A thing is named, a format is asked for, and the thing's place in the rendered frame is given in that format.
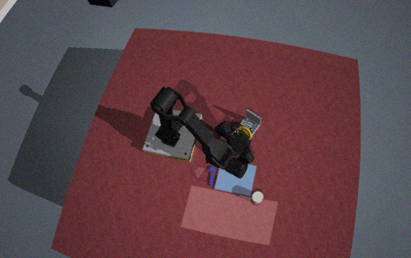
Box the light blue flat mat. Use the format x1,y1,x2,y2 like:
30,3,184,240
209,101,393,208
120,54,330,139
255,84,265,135
214,164,256,196

